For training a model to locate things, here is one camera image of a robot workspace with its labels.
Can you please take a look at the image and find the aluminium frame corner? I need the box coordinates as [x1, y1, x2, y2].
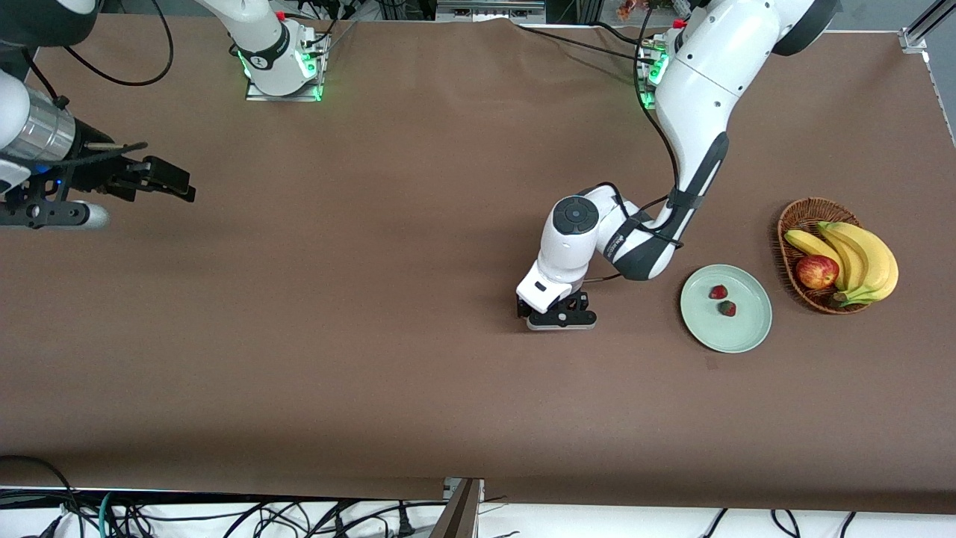
[900, 0, 956, 53]

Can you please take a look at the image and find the short thin black cable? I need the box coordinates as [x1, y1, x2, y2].
[590, 21, 654, 46]

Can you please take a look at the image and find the brown table cover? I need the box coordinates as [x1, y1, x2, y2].
[0, 13, 956, 515]

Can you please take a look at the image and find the short yellow banana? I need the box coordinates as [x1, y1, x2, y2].
[783, 229, 846, 291]

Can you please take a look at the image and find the brown wicker basket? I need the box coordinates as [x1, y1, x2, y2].
[777, 197, 875, 315]

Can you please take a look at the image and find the thick black cable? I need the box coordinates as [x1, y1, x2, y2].
[0, 454, 84, 538]

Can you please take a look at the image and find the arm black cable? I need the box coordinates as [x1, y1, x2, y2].
[583, 0, 686, 283]
[0, 0, 175, 161]

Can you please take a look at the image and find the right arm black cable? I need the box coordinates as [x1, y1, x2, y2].
[0, 0, 175, 161]

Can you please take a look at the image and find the red apple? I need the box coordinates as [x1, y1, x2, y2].
[795, 255, 840, 291]

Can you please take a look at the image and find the black cable with plug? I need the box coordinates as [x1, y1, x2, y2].
[388, 502, 419, 538]

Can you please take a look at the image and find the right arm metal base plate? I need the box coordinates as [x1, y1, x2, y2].
[245, 34, 329, 102]

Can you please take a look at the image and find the long thin black cable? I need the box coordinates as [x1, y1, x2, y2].
[515, 25, 658, 64]

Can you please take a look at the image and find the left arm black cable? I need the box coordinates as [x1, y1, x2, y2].
[583, 0, 686, 283]

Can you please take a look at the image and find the grey device box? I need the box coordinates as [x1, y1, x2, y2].
[435, 0, 547, 23]

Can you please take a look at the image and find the pale green plate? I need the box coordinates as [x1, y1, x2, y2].
[680, 265, 773, 354]

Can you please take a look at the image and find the long yellow banana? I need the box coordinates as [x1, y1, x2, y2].
[831, 223, 899, 308]

